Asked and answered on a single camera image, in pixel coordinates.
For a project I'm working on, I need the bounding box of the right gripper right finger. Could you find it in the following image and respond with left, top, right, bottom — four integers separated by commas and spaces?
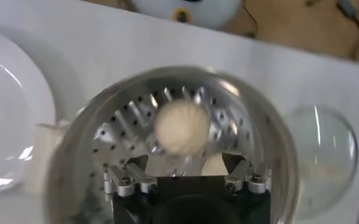
222, 153, 273, 195

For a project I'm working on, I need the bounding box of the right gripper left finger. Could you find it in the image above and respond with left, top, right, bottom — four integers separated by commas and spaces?
102, 155, 158, 198

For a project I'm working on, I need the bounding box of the stainless steel steamer basket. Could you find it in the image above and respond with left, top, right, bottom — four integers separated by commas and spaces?
43, 65, 300, 224

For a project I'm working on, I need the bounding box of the white round plate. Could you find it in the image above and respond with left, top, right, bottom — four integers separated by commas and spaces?
0, 27, 57, 195

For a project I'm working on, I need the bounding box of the black floor cable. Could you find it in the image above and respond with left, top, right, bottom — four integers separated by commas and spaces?
336, 0, 359, 60

